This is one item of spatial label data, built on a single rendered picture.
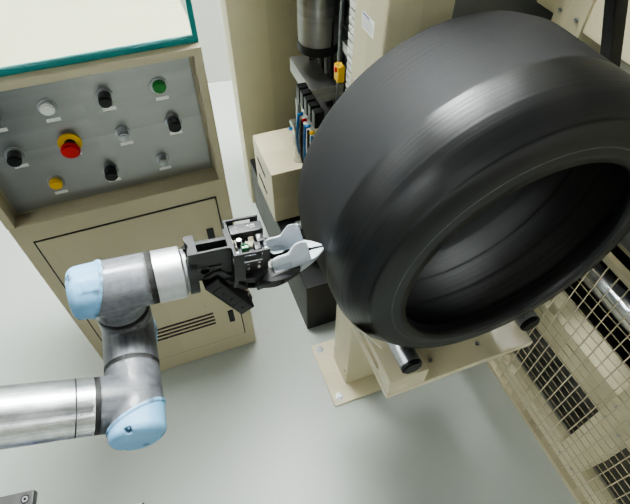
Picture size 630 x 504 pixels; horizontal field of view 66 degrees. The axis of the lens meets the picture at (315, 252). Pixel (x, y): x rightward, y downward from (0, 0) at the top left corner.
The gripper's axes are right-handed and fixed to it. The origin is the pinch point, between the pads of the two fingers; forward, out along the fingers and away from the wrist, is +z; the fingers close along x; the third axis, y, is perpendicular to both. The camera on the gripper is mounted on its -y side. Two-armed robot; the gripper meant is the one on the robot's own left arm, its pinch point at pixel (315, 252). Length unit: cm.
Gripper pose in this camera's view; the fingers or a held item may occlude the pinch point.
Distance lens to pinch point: 77.5
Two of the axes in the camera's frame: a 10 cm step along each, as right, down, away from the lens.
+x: -3.5, -7.3, 5.9
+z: 9.3, -2.0, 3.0
